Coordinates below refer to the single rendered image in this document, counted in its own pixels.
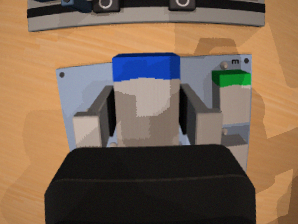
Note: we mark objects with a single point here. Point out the grey block with blue end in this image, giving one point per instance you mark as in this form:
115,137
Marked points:
146,87

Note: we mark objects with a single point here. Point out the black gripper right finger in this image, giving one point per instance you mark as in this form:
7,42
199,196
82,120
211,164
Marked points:
201,124

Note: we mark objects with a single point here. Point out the grey block with yellow end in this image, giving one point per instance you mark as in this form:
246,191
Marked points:
238,147

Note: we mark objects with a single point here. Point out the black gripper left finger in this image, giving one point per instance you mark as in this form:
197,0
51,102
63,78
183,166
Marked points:
93,127

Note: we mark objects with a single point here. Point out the grey metal block with green end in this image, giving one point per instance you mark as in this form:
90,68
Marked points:
231,91

